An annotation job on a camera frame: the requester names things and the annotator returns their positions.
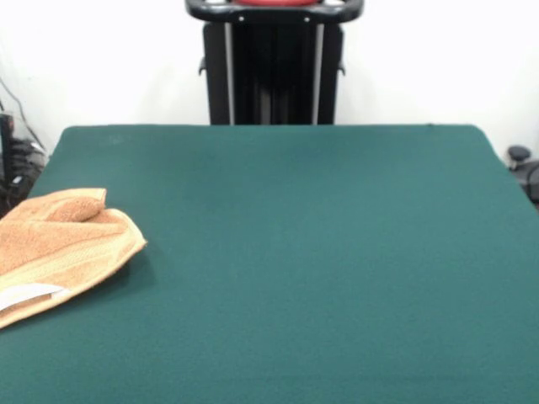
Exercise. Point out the tan terry towel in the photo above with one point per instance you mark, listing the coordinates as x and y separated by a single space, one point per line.
63 240

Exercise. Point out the dark green table cloth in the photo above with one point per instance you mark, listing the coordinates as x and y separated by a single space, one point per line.
316 252

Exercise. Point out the grey office chair base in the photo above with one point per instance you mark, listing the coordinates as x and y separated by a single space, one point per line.
519 153

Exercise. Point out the black electronics pile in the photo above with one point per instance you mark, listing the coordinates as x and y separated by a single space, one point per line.
17 168

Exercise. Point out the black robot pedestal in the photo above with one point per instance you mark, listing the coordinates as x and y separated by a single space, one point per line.
273 63

